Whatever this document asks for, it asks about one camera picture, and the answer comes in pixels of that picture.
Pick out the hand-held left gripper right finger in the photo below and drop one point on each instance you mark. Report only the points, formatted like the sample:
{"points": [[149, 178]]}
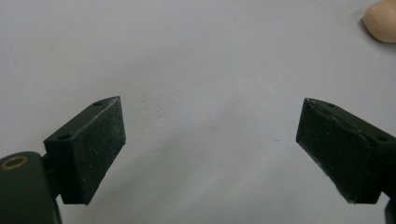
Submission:
{"points": [[345, 155]]}

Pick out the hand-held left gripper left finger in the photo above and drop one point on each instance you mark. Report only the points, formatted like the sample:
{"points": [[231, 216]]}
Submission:
{"points": [[88, 155]]}

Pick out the beige rounded object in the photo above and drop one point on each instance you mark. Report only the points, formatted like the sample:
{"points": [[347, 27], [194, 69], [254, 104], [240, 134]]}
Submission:
{"points": [[381, 21]]}

